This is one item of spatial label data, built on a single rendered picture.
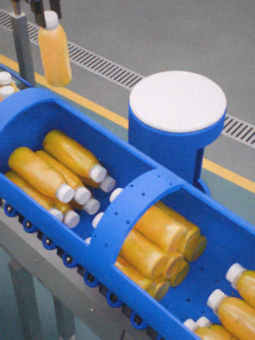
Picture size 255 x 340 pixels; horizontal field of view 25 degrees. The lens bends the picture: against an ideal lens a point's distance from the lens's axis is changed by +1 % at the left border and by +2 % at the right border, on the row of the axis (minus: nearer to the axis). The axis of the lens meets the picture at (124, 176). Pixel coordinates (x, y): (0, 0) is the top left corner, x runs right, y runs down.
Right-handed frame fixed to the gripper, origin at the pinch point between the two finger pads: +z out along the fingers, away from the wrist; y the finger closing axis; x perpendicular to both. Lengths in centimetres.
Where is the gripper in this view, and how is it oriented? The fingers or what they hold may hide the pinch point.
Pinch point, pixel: (46, 7)
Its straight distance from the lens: 137.6
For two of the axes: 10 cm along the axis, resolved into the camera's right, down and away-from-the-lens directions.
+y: 7.2, -5.6, 4.1
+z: 0.3, 6.2, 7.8
